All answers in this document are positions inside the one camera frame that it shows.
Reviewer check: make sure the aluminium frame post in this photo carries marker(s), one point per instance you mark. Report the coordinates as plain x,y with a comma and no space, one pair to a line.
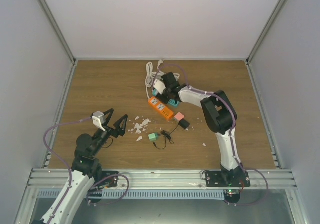
272,18
45,7

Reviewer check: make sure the left aluminium frame post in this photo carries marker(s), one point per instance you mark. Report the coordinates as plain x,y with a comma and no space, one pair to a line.
45,7

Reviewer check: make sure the orange power strip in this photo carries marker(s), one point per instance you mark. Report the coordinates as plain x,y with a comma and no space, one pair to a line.
161,108

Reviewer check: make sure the teal power strip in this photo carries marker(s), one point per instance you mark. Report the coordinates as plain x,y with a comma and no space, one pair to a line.
171,102

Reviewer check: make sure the pink charger plug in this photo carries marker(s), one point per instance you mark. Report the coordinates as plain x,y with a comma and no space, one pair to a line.
179,116

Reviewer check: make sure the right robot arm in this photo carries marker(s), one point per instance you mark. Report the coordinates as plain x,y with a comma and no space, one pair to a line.
220,118

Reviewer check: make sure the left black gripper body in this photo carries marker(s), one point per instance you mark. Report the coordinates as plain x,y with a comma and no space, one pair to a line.
111,131

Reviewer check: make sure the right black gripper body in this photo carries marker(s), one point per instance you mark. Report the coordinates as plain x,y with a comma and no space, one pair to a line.
165,100

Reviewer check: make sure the grey slotted cable duct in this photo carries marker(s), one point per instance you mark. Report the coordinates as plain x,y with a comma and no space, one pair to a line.
160,194

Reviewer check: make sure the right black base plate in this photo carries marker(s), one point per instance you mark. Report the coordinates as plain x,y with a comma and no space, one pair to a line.
233,184

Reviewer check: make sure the aluminium front rail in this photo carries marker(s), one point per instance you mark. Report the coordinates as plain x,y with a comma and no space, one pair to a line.
188,179

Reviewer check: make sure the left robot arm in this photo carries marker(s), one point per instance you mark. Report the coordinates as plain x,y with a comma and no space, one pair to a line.
85,173

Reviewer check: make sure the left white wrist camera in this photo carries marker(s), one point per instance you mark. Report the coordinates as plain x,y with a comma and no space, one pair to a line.
98,118

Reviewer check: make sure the right aluminium frame post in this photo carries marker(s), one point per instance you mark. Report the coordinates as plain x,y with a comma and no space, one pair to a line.
272,18

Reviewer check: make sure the green charger plug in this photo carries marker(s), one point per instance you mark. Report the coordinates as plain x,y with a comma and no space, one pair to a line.
153,136

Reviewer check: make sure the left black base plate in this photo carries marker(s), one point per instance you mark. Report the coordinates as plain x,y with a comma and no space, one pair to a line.
107,181

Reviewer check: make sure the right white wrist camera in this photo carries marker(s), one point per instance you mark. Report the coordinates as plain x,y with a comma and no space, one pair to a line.
159,85

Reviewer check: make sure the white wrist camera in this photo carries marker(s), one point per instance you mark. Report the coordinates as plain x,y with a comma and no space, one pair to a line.
98,118
159,85

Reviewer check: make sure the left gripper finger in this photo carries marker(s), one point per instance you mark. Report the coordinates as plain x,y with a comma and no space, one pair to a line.
107,117
120,126

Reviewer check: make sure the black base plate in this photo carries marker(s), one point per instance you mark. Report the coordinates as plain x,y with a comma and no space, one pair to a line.
107,181
233,184

